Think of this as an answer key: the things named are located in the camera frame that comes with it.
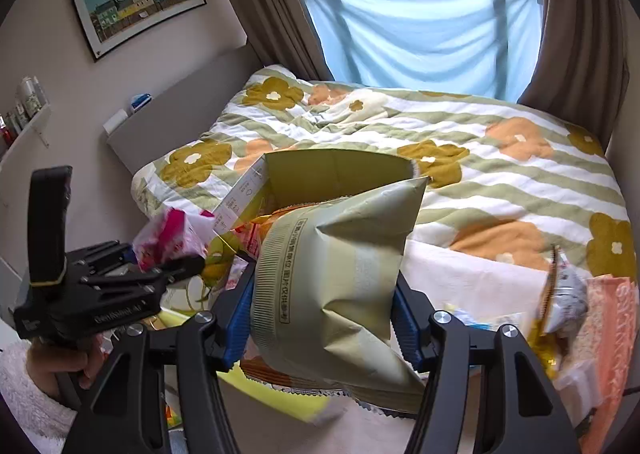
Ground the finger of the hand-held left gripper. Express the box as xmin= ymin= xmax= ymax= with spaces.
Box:
xmin=144 ymin=254 xmax=207 ymax=293

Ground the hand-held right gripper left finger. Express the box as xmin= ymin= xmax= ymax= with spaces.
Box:
xmin=60 ymin=266 xmax=258 ymax=454

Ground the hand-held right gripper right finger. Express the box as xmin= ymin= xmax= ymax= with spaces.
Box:
xmin=390 ymin=274 xmax=583 ymax=454

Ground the pink snack packet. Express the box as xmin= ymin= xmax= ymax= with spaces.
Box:
xmin=132 ymin=208 xmax=216 ymax=273

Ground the grey green snack bag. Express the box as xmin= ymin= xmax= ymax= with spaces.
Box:
xmin=247 ymin=175 xmax=434 ymax=418

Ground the green cardboard box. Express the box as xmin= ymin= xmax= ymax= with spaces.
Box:
xmin=160 ymin=148 xmax=421 ymax=422

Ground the person's left forearm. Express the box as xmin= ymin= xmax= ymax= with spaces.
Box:
xmin=0 ymin=339 xmax=79 ymax=446

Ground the person's left hand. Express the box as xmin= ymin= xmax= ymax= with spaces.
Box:
xmin=25 ymin=338 xmax=108 ymax=398

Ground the white folding table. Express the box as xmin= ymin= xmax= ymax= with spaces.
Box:
xmin=220 ymin=236 xmax=592 ymax=454

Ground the orange snack packet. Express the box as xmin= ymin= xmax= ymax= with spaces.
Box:
xmin=234 ymin=213 xmax=274 ymax=261

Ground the white small box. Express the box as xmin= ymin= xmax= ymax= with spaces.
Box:
xmin=103 ymin=108 xmax=130 ymax=136

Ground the silver snack bag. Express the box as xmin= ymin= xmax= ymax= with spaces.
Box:
xmin=542 ymin=244 xmax=589 ymax=335

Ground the grey bed headboard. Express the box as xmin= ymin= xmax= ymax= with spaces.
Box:
xmin=103 ymin=46 xmax=264 ymax=175

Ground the floral striped blanket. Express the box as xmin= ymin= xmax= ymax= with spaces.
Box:
xmin=131 ymin=64 xmax=639 ymax=285

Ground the large orange snack bag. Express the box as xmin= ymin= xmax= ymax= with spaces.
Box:
xmin=570 ymin=275 xmax=640 ymax=454

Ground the row of toiletry bottles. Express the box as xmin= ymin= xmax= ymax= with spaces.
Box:
xmin=0 ymin=75 xmax=49 ymax=145

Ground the brown curtain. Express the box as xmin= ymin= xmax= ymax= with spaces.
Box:
xmin=517 ymin=0 xmax=632 ymax=147
xmin=220 ymin=0 xmax=337 ymax=82

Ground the light blue cloth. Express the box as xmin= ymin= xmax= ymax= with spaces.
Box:
xmin=300 ymin=0 xmax=545 ymax=102

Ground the white wall shelf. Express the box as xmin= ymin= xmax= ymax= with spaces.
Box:
xmin=0 ymin=104 xmax=54 ymax=171

